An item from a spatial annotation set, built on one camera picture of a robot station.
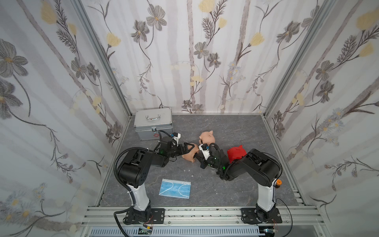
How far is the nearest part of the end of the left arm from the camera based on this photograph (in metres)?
0.78

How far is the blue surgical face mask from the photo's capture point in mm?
834

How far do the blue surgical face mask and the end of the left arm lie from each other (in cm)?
16
